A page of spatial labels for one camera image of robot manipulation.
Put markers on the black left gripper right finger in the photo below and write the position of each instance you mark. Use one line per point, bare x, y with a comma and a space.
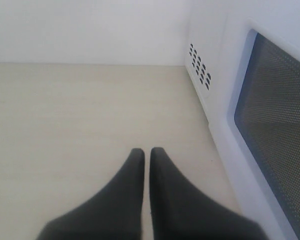
180, 211

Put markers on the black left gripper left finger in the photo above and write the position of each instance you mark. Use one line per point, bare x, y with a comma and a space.
114, 213

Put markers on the white microwave door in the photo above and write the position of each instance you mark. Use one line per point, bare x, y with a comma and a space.
255, 120

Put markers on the white microwave oven body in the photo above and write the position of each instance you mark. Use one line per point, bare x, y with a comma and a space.
208, 21

